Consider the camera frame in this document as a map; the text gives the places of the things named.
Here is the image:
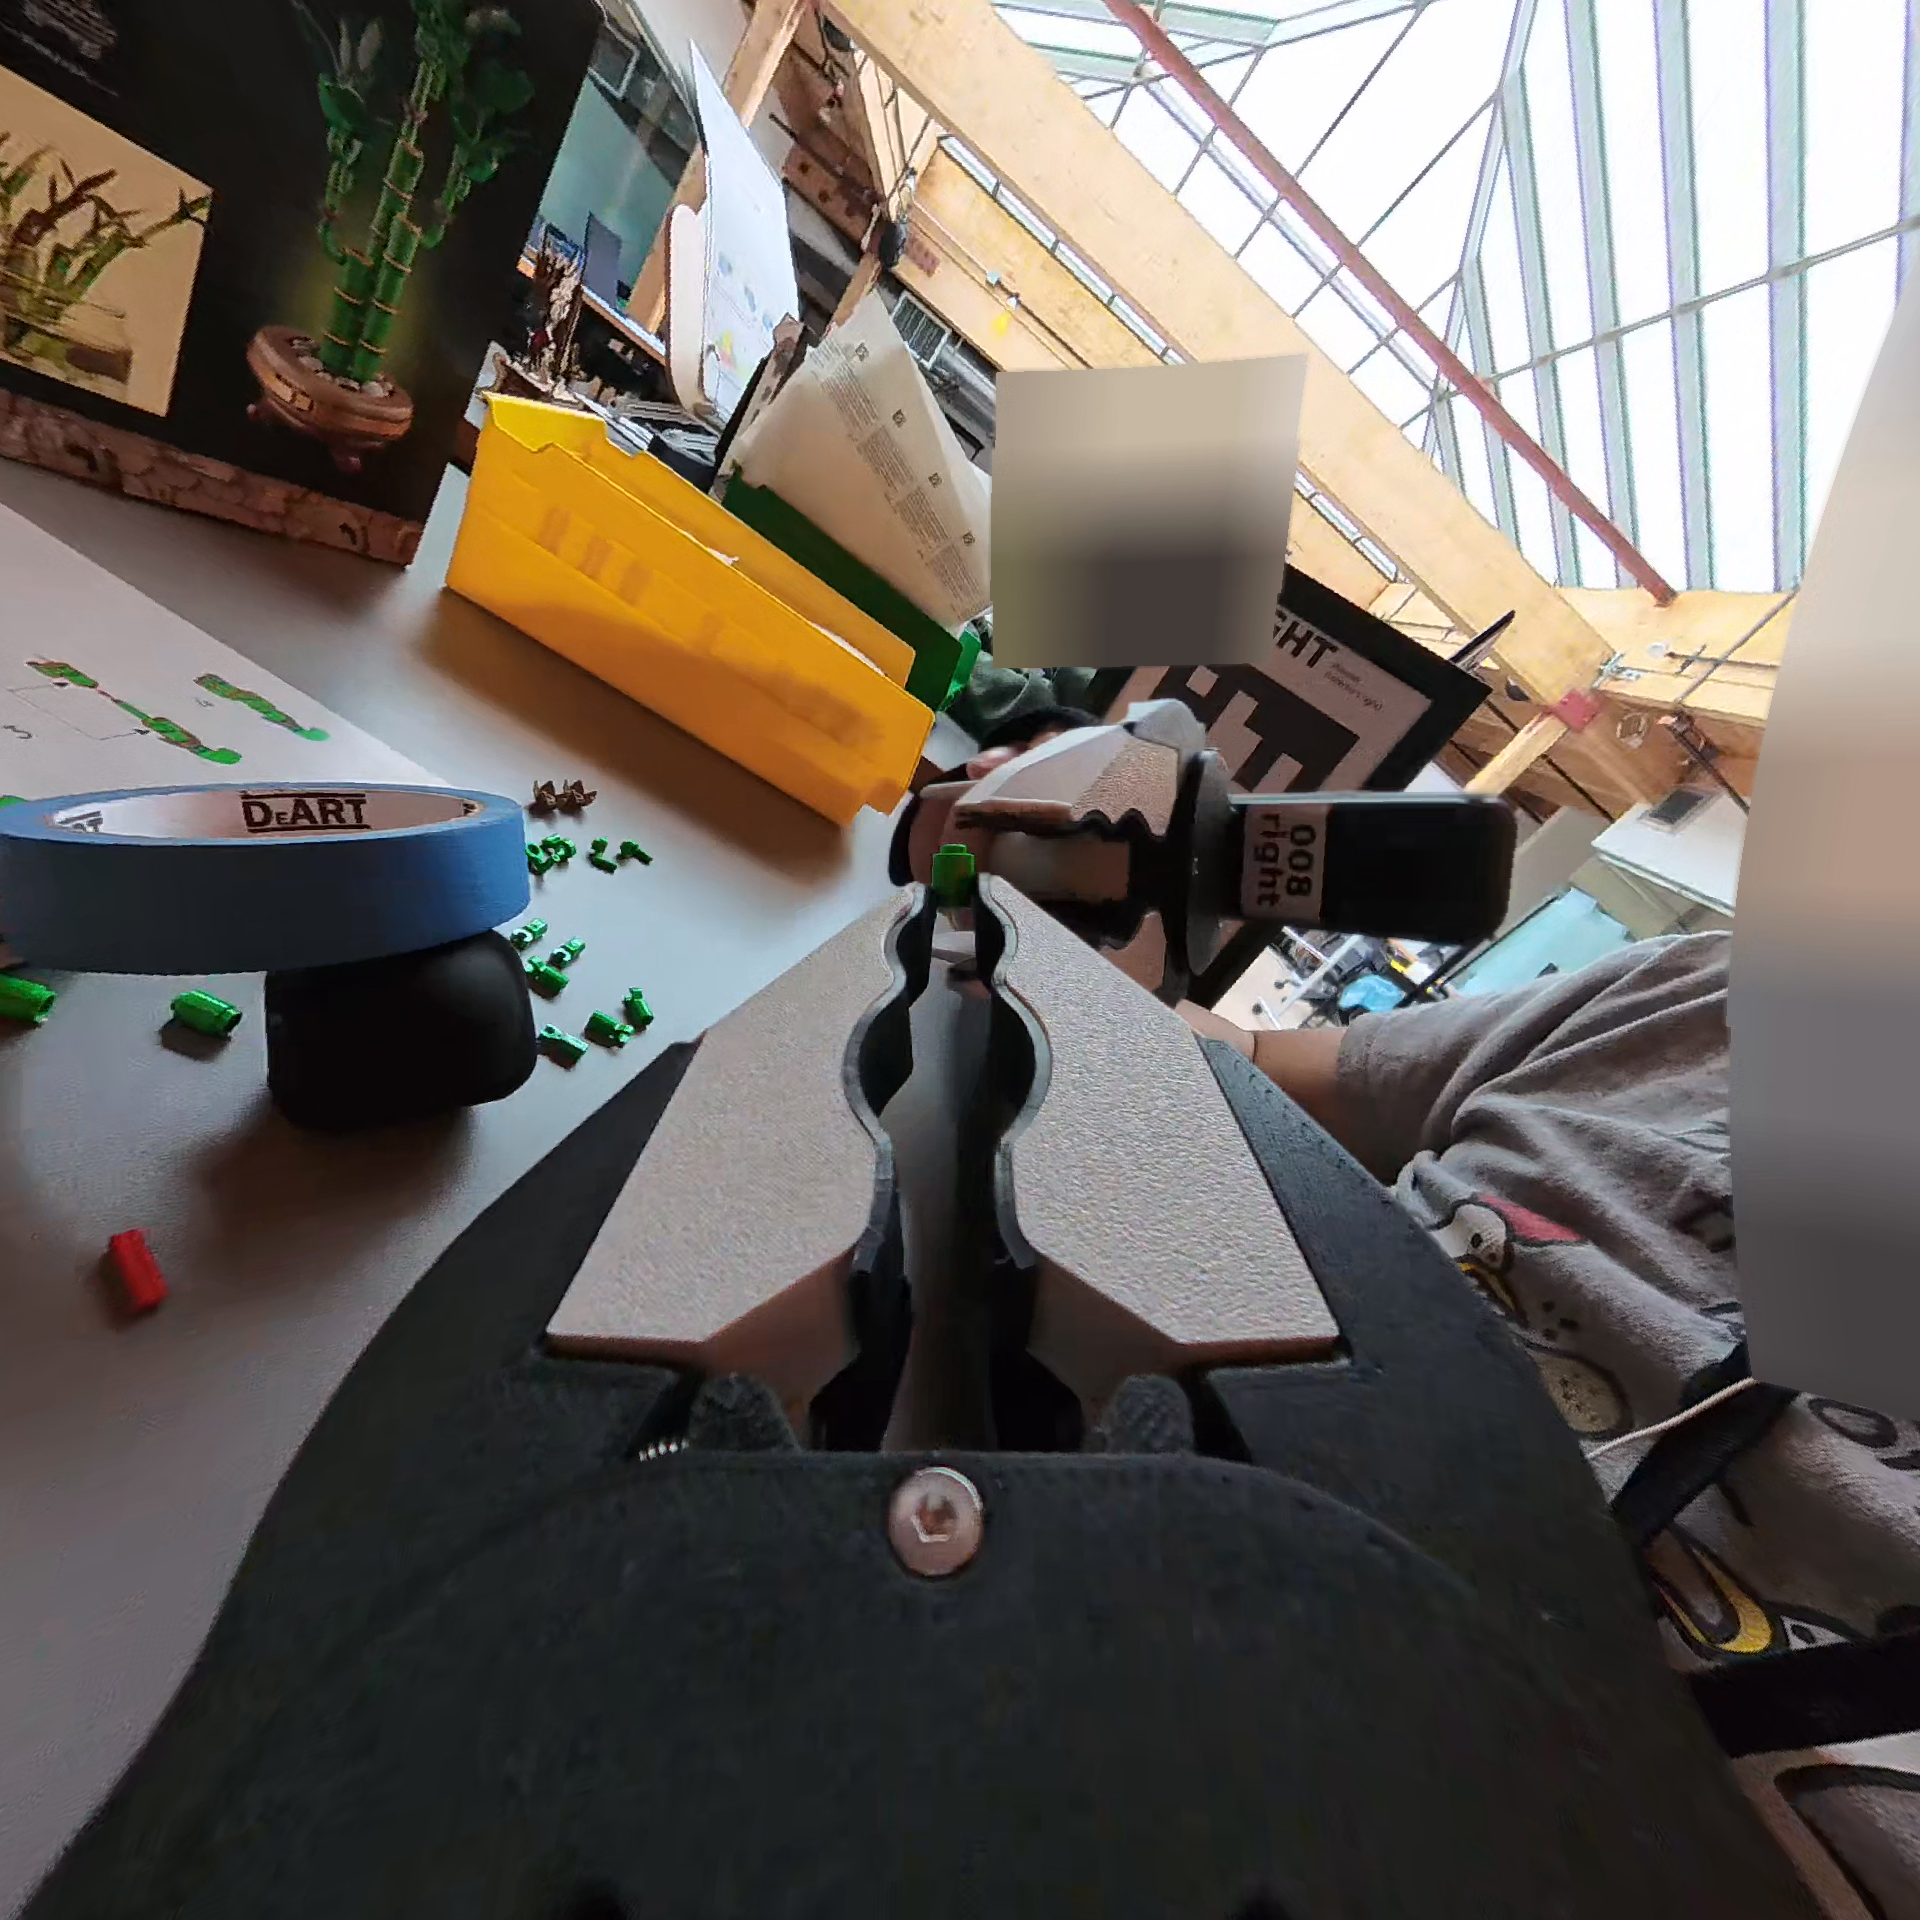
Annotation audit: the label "white board easel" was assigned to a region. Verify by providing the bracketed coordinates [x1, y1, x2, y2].
[659, 40, 807, 430]

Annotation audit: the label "white printed paper bags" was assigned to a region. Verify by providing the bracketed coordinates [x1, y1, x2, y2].
[727, 293, 994, 632]

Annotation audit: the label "person's grey printed shirt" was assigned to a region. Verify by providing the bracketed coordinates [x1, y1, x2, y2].
[1335, 931, 1920, 1920]

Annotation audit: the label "wooden tower model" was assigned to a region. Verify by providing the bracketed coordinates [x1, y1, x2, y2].
[526, 239, 590, 395]

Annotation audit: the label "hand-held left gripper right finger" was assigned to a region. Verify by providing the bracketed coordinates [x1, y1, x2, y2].
[977, 874, 1342, 1404]

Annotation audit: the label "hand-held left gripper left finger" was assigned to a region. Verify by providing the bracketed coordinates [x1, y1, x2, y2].
[545, 882, 923, 1404]

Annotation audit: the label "blue masking tape roll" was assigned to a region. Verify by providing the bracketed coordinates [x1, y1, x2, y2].
[0, 780, 529, 974]

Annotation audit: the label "black rounded case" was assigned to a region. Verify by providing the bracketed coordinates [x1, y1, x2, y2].
[265, 931, 539, 1133]

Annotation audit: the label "scattered green lego clip pieces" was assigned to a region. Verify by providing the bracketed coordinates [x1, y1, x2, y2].
[510, 832, 655, 1070]

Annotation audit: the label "green plastic bin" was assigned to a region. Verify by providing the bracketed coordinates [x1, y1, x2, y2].
[725, 471, 979, 714]

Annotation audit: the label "yellow plastic bin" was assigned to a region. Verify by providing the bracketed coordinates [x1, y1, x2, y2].
[446, 394, 934, 824]

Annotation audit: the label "black framed marker sign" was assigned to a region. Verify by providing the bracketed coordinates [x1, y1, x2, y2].
[1101, 562, 1495, 1007]

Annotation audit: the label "black badge reel lanyard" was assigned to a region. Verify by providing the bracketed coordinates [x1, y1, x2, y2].
[1611, 1375, 1920, 1758]

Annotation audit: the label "lego instruction booklet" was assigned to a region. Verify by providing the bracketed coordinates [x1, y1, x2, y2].
[0, 502, 453, 842]

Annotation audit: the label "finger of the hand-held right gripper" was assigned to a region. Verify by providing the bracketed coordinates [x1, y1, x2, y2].
[949, 714, 1205, 842]
[977, 832, 1197, 954]

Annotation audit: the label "lego set box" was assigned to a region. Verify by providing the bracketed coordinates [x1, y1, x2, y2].
[0, 0, 605, 568]

